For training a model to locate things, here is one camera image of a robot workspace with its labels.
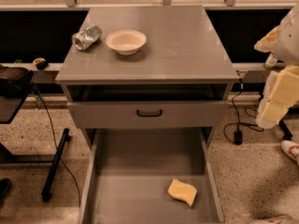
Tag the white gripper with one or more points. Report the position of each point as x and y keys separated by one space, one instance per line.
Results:
x=289 y=42

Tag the open grey middle drawer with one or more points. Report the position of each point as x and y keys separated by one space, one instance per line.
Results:
x=130 y=172

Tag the black bag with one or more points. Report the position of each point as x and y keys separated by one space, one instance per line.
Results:
x=14 y=81

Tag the white red shoe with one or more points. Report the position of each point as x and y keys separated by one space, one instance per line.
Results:
x=291 y=149

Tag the black stand leg right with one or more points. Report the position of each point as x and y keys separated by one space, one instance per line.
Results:
x=287 y=135

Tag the clear plastic bottle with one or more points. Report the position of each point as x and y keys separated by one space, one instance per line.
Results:
x=271 y=61

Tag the black drawer handle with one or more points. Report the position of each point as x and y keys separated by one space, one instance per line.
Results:
x=149 y=114

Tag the crushed silver can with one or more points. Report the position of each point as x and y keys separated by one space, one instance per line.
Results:
x=86 y=37

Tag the yellow black tape measure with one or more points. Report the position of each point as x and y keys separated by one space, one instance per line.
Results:
x=40 y=63

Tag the white bowl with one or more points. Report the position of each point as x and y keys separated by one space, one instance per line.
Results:
x=126 y=42

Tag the black side table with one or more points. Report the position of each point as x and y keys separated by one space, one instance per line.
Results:
x=9 y=109

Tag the black shoe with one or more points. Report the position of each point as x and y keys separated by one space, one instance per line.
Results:
x=5 y=188

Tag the grey drawer cabinet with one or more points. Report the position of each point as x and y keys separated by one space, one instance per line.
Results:
x=182 y=48

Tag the yellow sponge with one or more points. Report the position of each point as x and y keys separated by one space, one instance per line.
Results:
x=182 y=191

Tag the grey top drawer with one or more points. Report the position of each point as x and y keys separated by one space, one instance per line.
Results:
x=113 y=107

